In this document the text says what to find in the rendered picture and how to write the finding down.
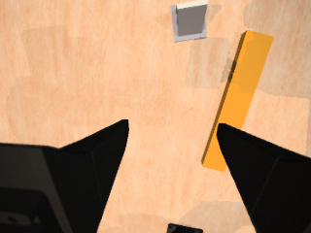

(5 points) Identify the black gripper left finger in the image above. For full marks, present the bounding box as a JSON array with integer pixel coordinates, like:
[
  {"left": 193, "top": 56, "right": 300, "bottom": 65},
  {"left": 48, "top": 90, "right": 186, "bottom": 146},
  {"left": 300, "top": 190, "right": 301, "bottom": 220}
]
[{"left": 0, "top": 119, "right": 129, "bottom": 233}]

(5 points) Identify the orange bar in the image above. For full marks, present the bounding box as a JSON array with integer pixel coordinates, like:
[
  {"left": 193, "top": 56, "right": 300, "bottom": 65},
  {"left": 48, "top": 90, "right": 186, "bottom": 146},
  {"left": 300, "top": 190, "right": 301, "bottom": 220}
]
[{"left": 200, "top": 30, "right": 274, "bottom": 172}]

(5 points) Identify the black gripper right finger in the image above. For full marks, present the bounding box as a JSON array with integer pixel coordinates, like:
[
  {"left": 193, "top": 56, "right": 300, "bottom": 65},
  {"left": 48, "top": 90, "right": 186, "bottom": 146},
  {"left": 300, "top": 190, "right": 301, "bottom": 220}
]
[{"left": 216, "top": 123, "right": 311, "bottom": 233}]

